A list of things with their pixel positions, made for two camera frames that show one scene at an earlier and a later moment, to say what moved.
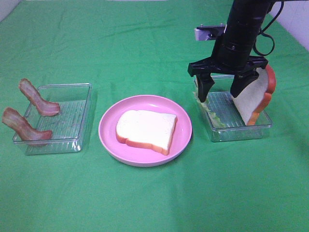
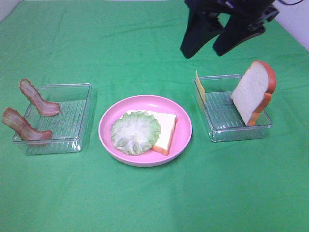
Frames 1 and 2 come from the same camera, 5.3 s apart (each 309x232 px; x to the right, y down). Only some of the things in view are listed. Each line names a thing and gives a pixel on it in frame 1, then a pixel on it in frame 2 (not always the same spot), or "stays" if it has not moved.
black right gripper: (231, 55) -> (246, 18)
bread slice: (252, 101) stays
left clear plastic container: (69, 127) stays
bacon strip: (13, 118) stays
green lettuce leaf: (215, 120) -> (135, 133)
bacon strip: (44, 108) stays
